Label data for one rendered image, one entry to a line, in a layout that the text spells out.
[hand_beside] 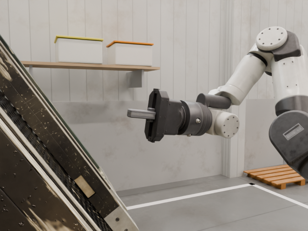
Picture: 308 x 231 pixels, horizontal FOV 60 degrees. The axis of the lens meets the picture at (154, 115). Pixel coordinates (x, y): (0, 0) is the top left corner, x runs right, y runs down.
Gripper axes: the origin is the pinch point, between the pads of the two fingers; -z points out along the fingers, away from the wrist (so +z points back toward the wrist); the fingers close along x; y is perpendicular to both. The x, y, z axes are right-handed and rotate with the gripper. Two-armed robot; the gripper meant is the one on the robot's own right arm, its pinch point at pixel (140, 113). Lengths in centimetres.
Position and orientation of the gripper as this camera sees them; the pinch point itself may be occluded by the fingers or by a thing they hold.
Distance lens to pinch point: 61.3
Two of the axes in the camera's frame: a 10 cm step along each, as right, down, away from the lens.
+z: 8.5, 0.8, 5.2
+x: 1.4, -9.9, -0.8
